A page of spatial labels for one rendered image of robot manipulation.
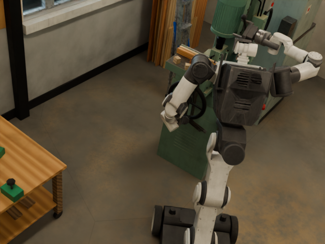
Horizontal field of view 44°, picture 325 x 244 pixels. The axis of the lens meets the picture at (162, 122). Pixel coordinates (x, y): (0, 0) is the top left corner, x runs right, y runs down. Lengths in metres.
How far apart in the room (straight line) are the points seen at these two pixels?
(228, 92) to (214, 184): 0.59
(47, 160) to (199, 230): 1.02
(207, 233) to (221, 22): 1.31
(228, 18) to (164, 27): 1.73
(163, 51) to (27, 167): 2.33
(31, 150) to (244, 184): 1.73
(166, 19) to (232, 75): 2.36
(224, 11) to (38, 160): 1.47
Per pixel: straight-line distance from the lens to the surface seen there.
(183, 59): 2.90
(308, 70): 2.29
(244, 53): 2.13
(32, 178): 2.47
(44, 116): 3.66
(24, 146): 2.65
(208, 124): 2.91
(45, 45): 3.52
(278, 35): 2.48
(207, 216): 2.46
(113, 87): 4.03
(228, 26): 2.63
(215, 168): 2.26
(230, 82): 1.94
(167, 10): 4.18
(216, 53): 2.76
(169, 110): 2.19
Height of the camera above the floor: 2.40
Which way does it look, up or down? 40 degrees down
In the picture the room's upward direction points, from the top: 12 degrees clockwise
